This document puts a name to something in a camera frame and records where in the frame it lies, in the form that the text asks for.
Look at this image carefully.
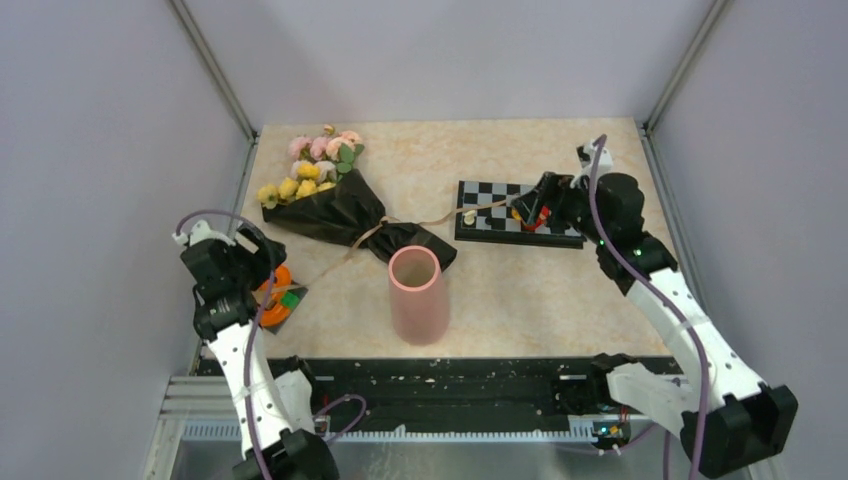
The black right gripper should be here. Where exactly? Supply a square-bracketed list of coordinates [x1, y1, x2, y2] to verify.
[512, 171, 611, 245]

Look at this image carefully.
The flower bouquet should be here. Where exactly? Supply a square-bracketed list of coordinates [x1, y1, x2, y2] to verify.
[257, 125, 458, 270]

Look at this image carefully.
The beige ribbon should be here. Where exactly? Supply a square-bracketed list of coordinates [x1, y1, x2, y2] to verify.
[261, 195, 525, 296]

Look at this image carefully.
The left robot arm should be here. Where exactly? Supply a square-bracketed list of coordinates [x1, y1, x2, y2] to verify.
[172, 220, 340, 479]

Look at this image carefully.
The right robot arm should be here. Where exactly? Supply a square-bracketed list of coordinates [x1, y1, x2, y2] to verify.
[509, 172, 798, 479]

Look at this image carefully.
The pink vase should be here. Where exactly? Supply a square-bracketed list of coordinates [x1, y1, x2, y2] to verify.
[388, 246, 450, 346]

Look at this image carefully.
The red toy block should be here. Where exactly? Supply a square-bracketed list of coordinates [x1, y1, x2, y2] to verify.
[521, 207, 550, 232]

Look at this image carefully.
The black white chessboard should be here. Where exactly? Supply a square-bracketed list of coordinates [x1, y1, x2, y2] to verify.
[454, 180, 585, 249]

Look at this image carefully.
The green toy brick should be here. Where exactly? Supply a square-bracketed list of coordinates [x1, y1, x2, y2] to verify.
[279, 292, 300, 309]

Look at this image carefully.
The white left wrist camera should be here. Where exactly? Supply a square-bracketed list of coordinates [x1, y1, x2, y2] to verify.
[172, 220, 236, 247]

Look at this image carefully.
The orange ring toy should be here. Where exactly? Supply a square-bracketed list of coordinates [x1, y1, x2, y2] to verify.
[254, 265, 292, 329]

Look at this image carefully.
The aluminium frame rail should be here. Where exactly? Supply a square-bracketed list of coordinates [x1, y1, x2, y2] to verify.
[165, 0, 259, 144]

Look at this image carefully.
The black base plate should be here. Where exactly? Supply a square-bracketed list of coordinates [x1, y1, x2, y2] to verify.
[306, 357, 620, 440]

